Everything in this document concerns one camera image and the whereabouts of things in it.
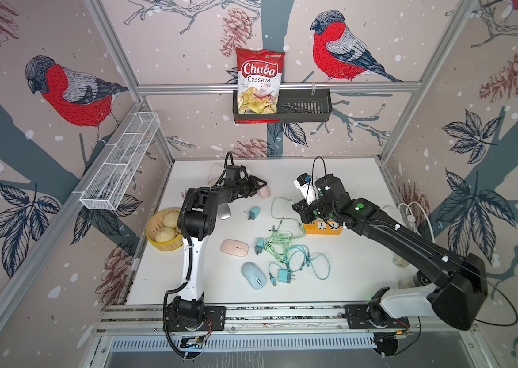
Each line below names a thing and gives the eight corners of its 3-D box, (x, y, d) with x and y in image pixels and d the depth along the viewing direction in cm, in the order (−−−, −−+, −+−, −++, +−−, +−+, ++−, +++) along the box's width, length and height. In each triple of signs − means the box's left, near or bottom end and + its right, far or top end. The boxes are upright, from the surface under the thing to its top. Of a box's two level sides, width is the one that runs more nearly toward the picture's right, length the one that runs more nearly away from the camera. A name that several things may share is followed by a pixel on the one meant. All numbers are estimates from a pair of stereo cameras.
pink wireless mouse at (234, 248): (220, 252, 91) (219, 250, 89) (224, 239, 94) (223, 237, 92) (246, 258, 89) (246, 256, 87) (250, 245, 92) (249, 243, 91)
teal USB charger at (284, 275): (277, 283, 82) (278, 281, 80) (277, 270, 85) (277, 268, 83) (294, 283, 82) (295, 281, 80) (293, 270, 85) (294, 268, 83)
